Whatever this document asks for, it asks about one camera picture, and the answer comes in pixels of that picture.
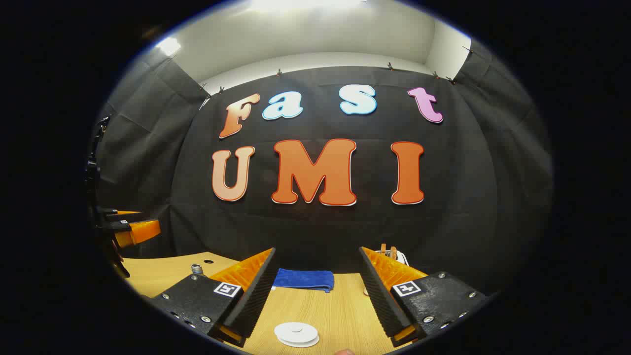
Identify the black backdrop cloth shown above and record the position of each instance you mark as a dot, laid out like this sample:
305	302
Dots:
345	231

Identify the silver water bottle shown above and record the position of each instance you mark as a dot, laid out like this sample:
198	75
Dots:
197	269

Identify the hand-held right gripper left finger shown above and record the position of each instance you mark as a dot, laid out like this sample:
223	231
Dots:
254	301

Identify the ceiling light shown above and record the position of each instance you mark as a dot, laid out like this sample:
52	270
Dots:
169	46

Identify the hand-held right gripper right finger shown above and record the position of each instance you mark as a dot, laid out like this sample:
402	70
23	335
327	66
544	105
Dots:
382	301

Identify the white teacup lid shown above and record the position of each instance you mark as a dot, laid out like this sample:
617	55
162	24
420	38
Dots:
296	331

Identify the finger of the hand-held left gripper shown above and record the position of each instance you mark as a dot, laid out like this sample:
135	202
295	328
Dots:
121	215
140	231

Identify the blue towel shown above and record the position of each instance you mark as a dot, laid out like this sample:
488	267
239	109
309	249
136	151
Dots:
303	279

